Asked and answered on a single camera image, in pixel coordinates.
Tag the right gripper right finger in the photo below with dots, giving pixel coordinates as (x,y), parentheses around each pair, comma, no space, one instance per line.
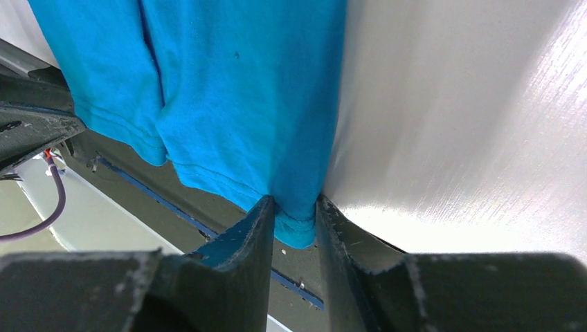
(370,285)

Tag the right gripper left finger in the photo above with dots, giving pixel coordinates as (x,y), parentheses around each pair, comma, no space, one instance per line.
(221,286)

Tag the blue t shirt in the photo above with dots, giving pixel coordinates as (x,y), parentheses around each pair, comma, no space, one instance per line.
(240,96)

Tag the aluminium frame rail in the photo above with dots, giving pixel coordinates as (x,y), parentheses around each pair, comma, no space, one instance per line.
(89,221)

